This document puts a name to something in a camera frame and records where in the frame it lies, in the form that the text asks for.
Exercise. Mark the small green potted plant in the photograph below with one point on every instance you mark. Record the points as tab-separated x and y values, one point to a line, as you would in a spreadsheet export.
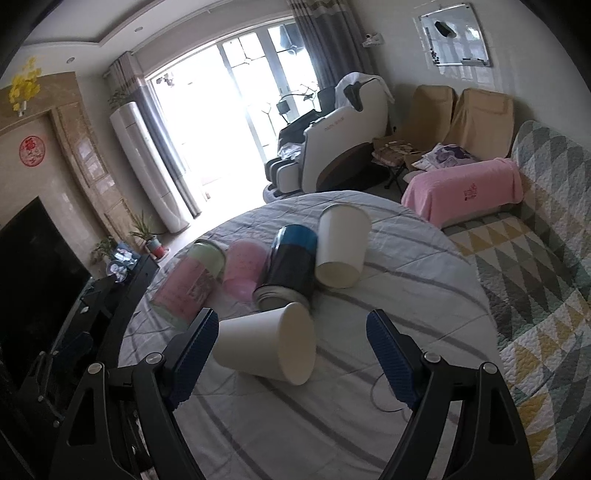
103	250

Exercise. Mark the left grey curtain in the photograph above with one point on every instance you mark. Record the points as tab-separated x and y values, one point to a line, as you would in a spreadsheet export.
127	83

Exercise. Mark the white paper cup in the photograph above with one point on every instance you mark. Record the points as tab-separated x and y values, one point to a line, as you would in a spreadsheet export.
279	344
343	238

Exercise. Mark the near white paper cup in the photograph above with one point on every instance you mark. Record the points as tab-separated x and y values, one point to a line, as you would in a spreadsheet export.
279	344

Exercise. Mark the white standing air conditioner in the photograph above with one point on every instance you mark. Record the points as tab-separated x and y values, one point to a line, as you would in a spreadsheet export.
145	161

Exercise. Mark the wall whiteboard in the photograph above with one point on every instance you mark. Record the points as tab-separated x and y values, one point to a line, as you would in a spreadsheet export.
455	38

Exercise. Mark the grey curtain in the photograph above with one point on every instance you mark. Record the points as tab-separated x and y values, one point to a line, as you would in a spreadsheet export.
127	83
332	38

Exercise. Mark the black television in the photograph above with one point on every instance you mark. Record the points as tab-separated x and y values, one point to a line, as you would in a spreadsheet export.
41	276

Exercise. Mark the right tan sofa cushion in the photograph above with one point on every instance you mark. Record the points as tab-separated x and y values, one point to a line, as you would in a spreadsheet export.
483	124

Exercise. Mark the right grey curtain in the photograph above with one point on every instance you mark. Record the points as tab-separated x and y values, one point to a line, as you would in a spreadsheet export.
332	38

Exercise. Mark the left tan sofa cushion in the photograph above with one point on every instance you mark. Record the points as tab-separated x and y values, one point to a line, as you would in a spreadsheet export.
430	117

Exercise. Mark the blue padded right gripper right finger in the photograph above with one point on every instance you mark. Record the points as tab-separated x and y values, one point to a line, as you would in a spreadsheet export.
490	440

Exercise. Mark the far white paper cup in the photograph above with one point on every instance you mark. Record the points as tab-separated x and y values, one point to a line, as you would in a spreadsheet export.
343	238

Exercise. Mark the white massage chair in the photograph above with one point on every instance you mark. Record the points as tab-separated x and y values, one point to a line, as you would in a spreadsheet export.
326	150

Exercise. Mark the red round wall decoration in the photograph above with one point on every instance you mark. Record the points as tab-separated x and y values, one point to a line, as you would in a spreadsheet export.
32	151

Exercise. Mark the purple patterned pillow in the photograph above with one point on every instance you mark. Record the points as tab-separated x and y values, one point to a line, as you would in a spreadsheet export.
445	156

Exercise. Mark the pink and green canister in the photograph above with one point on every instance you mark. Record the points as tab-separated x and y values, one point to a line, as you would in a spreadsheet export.
182	294

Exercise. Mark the pink towel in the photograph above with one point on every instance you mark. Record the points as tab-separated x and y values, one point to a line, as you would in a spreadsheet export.
446	196

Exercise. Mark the tan sofa cushion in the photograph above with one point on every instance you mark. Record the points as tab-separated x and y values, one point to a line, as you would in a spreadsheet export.
483	124
430	117

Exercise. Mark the black tv cabinet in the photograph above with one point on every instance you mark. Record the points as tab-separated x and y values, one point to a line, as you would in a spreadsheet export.
92	333

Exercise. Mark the blue and black can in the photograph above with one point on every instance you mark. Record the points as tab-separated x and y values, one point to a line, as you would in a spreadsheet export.
289	273

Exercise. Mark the potted plant in red pot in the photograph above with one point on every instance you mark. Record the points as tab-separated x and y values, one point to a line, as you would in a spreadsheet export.
142	230

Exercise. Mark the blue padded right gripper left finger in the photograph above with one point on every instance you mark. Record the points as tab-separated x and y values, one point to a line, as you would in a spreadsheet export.
164	380

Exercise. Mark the pink plastic cup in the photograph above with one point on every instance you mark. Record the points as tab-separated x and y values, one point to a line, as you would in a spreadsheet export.
245	260

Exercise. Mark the quilted triangle pattern sofa cover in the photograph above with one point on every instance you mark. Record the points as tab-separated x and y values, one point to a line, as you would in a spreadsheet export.
533	262

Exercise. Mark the yellow flowers in vase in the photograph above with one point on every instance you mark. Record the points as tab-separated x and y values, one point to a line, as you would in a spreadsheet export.
25	86

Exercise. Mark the photo frame on cabinet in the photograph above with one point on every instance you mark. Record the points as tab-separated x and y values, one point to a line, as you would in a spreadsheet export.
123	261

